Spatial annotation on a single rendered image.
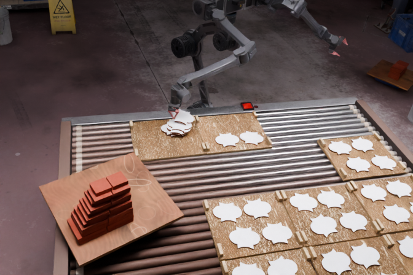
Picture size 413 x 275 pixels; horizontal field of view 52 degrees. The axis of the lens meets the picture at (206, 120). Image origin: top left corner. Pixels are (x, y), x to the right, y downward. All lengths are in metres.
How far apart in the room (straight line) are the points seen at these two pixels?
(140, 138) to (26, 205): 1.31
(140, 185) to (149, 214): 0.19
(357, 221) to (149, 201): 1.04
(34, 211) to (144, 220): 1.64
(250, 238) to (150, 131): 0.93
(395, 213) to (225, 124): 1.09
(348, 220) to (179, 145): 1.01
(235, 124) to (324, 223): 0.87
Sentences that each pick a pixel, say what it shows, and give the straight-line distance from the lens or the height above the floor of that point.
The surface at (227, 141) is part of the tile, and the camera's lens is 2.53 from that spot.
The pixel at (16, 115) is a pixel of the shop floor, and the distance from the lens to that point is 4.44.
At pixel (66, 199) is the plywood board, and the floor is 1.04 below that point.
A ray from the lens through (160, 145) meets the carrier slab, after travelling 2.48.
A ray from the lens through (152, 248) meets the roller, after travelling 2.02.
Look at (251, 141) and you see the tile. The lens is 2.56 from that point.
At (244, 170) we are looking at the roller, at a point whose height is 0.91.
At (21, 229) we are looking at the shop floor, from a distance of 3.39.
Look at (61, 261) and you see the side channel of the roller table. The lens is 1.99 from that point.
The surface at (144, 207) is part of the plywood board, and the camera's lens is 2.01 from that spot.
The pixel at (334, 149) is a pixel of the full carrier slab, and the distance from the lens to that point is 2.67.
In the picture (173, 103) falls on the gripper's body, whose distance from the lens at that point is 2.50.
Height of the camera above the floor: 2.56
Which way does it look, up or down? 37 degrees down
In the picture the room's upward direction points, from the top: 6 degrees clockwise
